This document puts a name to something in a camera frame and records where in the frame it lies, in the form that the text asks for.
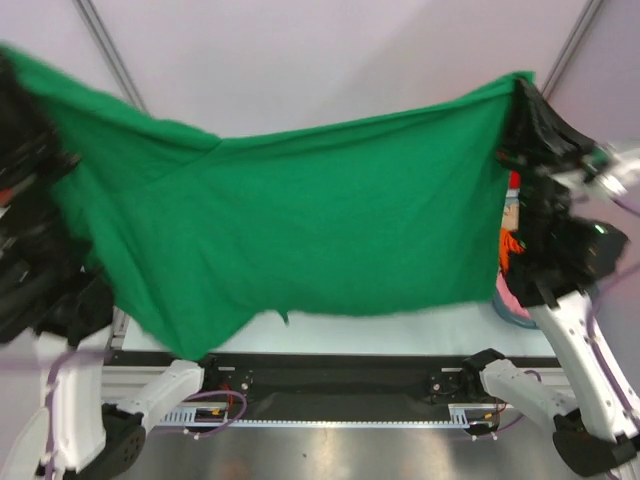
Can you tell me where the aluminium frame post right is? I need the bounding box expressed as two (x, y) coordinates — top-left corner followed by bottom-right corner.
(541, 0), (603, 100)

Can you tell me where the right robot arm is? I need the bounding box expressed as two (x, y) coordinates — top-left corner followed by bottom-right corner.
(460, 78), (639, 478)

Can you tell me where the pink t-shirt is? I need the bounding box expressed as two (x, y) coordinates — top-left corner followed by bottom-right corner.
(493, 274), (530, 321)

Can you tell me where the orange t-shirt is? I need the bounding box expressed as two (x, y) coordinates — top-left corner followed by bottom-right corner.
(499, 227), (524, 274)

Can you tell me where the aluminium frame post left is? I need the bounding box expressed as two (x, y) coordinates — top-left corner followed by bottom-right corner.
(72, 0), (148, 113)

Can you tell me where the green t-shirt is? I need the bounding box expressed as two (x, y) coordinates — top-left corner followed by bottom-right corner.
(1, 45), (517, 360)

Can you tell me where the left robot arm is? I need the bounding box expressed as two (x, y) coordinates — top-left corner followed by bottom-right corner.
(1, 58), (221, 479)

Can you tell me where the folded red t-shirt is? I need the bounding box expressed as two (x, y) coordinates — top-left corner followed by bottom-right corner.
(508, 171), (521, 190)

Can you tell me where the aluminium frame post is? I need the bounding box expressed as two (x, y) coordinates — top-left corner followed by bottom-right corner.
(72, 0), (148, 113)
(541, 0), (603, 100)

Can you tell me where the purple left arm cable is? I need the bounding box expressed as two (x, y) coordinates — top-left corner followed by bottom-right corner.
(0, 347), (249, 480)

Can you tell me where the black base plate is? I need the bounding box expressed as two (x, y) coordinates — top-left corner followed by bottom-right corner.
(180, 353), (508, 417)

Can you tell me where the blue plastic laundry basket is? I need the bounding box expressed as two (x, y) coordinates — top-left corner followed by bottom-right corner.
(492, 291), (538, 330)

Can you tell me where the white slotted cable duct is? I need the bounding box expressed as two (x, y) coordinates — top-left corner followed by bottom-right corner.
(159, 404), (510, 431)

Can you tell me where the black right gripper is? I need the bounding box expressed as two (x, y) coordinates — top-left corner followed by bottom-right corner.
(490, 75), (597, 249)

